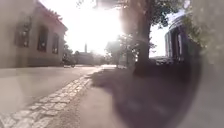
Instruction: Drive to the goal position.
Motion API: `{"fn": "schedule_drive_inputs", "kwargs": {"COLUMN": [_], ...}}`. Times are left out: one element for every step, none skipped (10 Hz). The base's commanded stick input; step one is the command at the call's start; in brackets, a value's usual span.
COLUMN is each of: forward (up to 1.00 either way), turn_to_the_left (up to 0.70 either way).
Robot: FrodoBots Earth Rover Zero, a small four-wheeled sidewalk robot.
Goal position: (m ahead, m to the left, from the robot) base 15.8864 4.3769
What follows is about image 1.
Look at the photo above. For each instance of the group of trees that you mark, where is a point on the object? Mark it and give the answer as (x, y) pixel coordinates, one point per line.
(117, 50)

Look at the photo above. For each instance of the building with chimney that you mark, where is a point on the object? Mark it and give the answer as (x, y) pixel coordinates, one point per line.
(85, 59)

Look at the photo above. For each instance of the big tree with dark trunk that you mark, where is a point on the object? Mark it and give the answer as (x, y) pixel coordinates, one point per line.
(143, 46)

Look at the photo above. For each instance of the dark car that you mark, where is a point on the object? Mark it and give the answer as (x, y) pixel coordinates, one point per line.
(68, 62)

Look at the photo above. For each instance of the brown dirt path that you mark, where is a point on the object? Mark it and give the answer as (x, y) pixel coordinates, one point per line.
(100, 108)

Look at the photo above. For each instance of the grey building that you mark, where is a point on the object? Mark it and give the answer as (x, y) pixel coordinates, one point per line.
(175, 43)

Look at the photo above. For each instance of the cobblestone strip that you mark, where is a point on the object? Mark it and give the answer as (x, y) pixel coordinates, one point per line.
(50, 106)

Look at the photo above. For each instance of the pale building with dark windows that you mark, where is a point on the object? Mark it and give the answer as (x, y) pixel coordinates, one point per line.
(31, 55)

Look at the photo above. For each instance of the grey asphalt road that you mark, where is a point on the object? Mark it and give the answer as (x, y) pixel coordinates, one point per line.
(30, 83)

